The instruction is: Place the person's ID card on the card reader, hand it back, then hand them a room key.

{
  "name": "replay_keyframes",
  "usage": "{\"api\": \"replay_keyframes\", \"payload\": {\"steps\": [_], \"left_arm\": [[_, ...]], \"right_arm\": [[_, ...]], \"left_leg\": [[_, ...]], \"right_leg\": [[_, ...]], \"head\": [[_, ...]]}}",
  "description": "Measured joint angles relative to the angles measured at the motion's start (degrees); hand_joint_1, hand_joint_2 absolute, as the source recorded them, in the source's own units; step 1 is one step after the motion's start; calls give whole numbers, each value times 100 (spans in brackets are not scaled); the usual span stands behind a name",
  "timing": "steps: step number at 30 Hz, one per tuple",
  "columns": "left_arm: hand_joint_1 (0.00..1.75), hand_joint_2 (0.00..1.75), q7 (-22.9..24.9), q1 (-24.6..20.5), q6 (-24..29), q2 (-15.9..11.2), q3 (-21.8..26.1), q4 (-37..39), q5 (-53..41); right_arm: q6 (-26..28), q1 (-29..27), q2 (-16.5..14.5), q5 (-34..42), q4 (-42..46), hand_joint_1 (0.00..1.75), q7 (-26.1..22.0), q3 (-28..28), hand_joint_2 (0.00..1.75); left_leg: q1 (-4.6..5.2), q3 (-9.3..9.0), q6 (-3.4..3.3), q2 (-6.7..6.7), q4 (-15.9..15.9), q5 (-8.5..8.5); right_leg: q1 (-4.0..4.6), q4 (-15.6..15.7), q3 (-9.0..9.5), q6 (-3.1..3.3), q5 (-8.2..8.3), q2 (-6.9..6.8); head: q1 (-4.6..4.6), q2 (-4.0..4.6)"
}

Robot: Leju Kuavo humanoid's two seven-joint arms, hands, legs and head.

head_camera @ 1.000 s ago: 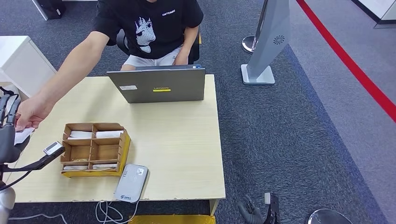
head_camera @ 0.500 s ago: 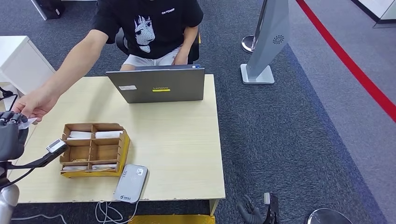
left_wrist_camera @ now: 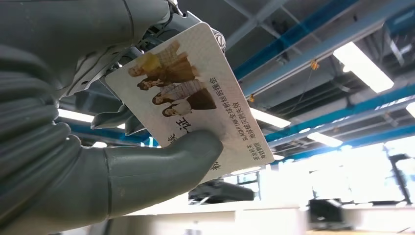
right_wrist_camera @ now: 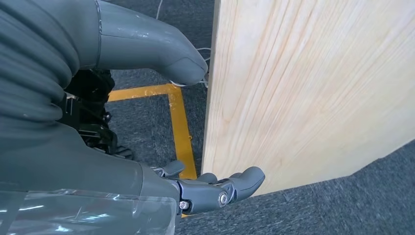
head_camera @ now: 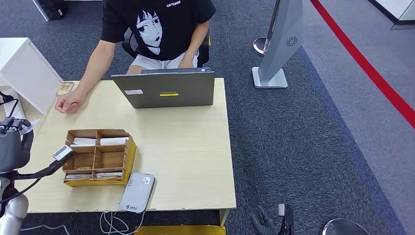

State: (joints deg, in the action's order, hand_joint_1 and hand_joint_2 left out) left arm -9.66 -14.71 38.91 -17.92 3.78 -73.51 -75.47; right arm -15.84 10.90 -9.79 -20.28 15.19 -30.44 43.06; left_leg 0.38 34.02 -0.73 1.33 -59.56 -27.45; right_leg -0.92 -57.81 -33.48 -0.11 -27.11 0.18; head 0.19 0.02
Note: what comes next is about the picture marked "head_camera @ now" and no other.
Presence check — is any shiny silver dome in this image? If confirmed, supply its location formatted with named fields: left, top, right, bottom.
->
left=319, top=218, right=371, bottom=235

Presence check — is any black left camera bracket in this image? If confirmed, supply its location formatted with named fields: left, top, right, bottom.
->
left=13, top=150, right=74, bottom=181

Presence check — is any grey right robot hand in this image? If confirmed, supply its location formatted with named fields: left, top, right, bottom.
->
left=249, top=205, right=277, bottom=235

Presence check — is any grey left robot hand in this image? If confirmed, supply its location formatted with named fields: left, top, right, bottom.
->
left=0, top=117, right=35, bottom=173

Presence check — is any white cabinet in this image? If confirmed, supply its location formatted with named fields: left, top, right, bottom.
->
left=0, top=37, right=64, bottom=115

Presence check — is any person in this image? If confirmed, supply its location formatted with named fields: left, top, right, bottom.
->
left=54, top=0, right=217, bottom=115

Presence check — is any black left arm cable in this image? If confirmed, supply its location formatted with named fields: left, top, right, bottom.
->
left=0, top=176, right=43, bottom=204

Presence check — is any pale wooden desk leg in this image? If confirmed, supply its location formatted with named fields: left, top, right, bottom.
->
left=219, top=209, right=231, bottom=227

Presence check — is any white power strip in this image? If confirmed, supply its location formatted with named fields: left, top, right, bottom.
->
left=2, top=88, right=27, bottom=120

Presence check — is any white card reader cable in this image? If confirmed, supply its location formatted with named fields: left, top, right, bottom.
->
left=99, top=210, right=145, bottom=235

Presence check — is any small gold patterned card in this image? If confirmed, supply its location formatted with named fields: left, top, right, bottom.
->
left=56, top=81, right=75, bottom=96

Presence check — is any grey laptop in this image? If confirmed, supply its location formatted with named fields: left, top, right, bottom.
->
left=111, top=67, right=216, bottom=109

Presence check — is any grey standing kiosk panel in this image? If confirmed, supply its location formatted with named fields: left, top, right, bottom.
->
left=252, top=0, right=305, bottom=89

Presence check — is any white floor cable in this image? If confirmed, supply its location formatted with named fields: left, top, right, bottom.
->
left=20, top=224, right=71, bottom=235

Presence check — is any person's left hand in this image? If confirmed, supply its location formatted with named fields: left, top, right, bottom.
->
left=177, top=55, right=195, bottom=70

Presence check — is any wooden divided card box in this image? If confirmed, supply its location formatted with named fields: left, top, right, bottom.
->
left=62, top=129, right=133, bottom=182

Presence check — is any person's right hand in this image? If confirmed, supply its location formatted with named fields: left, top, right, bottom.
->
left=54, top=90, right=87, bottom=115

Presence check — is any yellow floor tape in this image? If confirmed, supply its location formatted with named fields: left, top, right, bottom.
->
left=134, top=225, right=227, bottom=235

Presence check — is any chrome stanchion post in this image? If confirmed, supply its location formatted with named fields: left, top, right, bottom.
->
left=253, top=0, right=281, bottom=57

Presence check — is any black plug cable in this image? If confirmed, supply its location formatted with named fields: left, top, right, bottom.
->
left=0, top=91, right=20, bottom=118

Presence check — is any black right camera bracket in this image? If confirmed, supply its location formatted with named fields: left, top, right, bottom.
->
left=278, top=203, right=295, bottom=235

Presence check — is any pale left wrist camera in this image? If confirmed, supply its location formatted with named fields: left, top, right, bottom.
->
left=51, top=145, right=74, bottom=162

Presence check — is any grey card reader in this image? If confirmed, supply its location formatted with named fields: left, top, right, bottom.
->
left=118, top=172, right=156, bottom=214

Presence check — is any black camera bracket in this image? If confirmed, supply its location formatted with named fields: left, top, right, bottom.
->
left=278, top=203, right=295, bottom=235
left=13, top=150, right=74, bottom=181

